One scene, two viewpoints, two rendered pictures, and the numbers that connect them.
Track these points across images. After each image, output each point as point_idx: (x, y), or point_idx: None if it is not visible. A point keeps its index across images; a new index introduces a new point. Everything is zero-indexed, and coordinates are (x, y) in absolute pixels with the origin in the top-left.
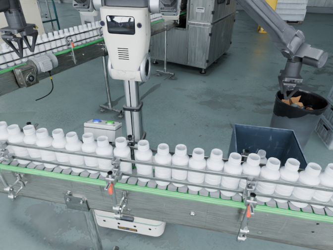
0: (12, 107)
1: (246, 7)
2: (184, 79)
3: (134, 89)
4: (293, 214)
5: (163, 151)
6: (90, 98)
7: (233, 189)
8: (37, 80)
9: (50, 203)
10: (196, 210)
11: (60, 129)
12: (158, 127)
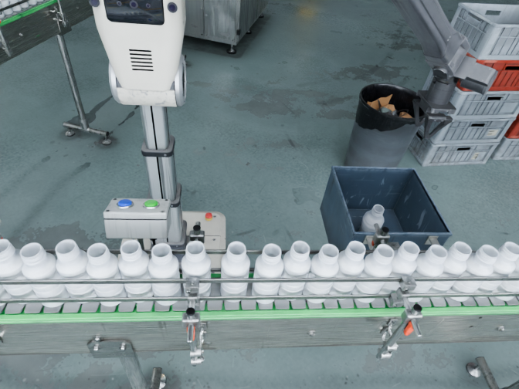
0: None
1: (403, 5)
2: (202, 64)
3: (162, 120)
4: (453, 312)
5: (274, 259)
6: (41, 110)
7: (377, 295)
8: None
9: None
10: (318, 328)
11: (70, 241)
12: (178, 156)
